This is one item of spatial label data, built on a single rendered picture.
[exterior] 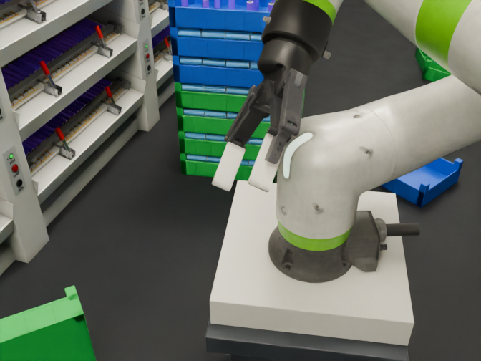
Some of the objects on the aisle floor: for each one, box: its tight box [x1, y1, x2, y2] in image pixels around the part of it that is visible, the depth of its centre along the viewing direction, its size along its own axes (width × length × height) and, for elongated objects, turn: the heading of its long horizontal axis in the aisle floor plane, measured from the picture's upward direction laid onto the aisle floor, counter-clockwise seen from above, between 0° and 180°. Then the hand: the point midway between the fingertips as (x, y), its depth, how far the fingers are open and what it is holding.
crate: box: [180, 153, 278, 183], centre depth 173 cm, size 30×20×8 cm
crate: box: [381, 158, 463, 208], centre depth 168 cm, size 30×20×8 cm
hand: (240, 180), depth 74 cm, fingers open, 13 cm apart
